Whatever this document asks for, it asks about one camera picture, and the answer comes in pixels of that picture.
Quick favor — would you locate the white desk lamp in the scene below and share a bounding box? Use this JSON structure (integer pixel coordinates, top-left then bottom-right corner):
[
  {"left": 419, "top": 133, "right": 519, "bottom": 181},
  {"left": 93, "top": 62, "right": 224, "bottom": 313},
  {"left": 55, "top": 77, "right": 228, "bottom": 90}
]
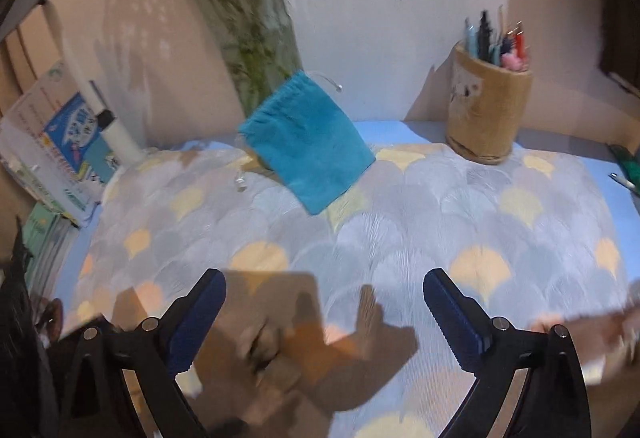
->
[{"left": 0, "top": 0, "right": 143, "bottom": 166}]

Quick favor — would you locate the green patterned item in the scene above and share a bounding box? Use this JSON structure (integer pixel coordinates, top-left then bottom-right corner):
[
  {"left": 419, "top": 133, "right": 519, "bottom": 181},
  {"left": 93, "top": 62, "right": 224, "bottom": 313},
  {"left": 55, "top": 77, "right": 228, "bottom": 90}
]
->
[{"left": 605, "top": 143, "right": 640, "bottom": 179}]

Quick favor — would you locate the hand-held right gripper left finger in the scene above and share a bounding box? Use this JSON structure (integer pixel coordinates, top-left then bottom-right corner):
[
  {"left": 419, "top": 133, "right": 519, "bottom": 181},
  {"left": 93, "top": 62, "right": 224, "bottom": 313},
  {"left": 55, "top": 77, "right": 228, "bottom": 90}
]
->
[{"left": 57, "top": 268, "right": 227, "bottom": 438}]

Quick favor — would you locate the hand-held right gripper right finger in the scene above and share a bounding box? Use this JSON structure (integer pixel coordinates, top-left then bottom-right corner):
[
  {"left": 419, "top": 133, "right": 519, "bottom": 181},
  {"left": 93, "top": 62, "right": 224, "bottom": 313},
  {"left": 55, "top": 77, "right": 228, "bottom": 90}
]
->
[{"left": 422, "top": 268, "right": 593, "bottom": 438}]

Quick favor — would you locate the bunch of pens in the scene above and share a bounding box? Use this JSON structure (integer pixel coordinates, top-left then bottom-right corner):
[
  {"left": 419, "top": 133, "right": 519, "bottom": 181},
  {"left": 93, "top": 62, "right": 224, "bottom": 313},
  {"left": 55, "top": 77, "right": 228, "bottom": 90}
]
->
[{"left": 464, "top": 5, "right": 531, "bottom": 71}]

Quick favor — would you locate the row of upright books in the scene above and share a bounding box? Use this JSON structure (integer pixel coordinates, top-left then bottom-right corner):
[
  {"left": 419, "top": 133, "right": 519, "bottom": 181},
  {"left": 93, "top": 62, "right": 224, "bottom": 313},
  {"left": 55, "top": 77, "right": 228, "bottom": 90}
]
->
[{"left": 0, "top": 60, "right": 121, "bottom": 226}]

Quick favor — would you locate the teal drawstring pouch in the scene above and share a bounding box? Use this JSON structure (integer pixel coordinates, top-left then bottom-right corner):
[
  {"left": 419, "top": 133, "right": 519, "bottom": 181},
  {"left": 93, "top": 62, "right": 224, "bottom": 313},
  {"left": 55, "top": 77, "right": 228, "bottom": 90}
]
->
[{"left": 235, "top": 69, "right": 377, "bottom": 216}]

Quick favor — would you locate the scallop patterned table mat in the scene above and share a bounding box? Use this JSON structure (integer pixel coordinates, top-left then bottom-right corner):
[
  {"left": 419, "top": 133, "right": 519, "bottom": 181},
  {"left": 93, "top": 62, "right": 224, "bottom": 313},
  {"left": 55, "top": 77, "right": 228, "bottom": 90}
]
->
[{"left": 70, "top": 143, "right": 633, "bottom": 438}]

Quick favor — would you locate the beige pen holder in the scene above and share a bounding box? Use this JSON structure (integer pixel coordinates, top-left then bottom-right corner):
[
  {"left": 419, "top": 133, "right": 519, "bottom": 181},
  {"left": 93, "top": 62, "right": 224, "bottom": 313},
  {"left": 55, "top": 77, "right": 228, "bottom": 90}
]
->
[{"left": 445, "top": 40, "right": 533, "bottom": 166}]

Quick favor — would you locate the silver pen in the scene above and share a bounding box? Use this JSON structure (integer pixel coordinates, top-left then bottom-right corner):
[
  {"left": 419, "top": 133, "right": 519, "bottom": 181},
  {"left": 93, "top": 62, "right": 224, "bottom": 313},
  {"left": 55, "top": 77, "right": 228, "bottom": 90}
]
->
[{"left": 607, "top": 172, "right": 640, "bottom": 194}]

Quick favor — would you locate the stack of flat books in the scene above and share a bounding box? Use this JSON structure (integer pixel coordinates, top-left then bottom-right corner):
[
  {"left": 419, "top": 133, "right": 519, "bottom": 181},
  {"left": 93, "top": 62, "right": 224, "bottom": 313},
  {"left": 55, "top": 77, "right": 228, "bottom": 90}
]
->
[{"left": 20, "top": 203, "right": 86, "bottom": 299}]

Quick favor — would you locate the black wall television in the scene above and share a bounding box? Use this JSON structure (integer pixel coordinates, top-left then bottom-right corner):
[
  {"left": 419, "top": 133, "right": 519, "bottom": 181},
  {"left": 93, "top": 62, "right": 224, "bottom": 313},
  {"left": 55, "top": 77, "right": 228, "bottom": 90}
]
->
[{"left": 597, "top": 0, "right": 640, "bottom": 101}]

